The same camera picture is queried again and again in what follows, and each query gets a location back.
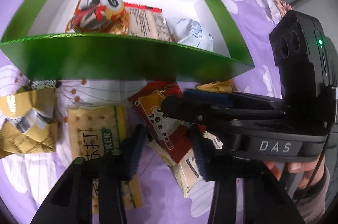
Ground soda cracker packet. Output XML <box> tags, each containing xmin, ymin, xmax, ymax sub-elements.
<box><xmin>68</xmin><ymin>105</ymin><xmax>143</xmax><ymax>213</ymax></box>

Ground purple floral tablecloth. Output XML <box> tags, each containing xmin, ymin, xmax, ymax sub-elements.
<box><xmin>1</xmin><ymin>0</ymin><xmax>281</xmax><ymax>223</ymax></box>

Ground folded pink blue clothes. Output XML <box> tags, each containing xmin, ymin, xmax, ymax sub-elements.
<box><xmin>273</xmin><ymin>0</ymin><xmax>293</xmax><ymax>17</ymax></box>

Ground green cardboard box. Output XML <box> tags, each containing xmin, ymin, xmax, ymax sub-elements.
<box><xmin>1</xmin><ymin>0</ymin><xmax>254</xmax><ymax>83</ymax></box>

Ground orange triangular snack packet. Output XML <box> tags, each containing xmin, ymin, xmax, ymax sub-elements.
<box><xmin>124</xmin><ymin>3</ymin><xmax>172</xmax><ymax>41</ymax></box>

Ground red milk tea packet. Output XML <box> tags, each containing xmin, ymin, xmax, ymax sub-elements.
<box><xmin>128</xmin><ymin>81</ymin><xmax>192</xmax><ymax>164</ymax></box>

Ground cream green snack packet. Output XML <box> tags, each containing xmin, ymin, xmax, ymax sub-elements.
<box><xmin>147</xmin><ymin>140</ymin><xmax>214</xmax><ymax>199</ymax></box>

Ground person right hand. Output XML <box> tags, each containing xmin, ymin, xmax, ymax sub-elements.
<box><xmin>263</xmin><ymin>160</ymin><xmax>327</xmax><ymax>190</ymax></box>

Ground orange yellow cake packet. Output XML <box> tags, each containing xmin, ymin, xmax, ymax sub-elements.
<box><xmin>197</xmin><ymin>80</ymin><xmax>237</xmax><ymax>93</ymax></box>

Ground gold snack packet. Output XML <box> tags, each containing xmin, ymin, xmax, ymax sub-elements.
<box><xmin>1</xmin><ymin>84</ymin><xmax>58</xmax><ymax>158</ymax></box>

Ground white silver snack packet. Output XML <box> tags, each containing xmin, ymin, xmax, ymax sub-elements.
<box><xmin>166</xmin><ymin>18</ymin><xmax>213</xmax><ymax>52</ymax></box>

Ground panda snack packet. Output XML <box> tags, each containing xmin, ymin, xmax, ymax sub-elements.
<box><xmin>65</xmin><ymin>0</ymin><xmax>129</xmax><ymax>35</ymax></box>

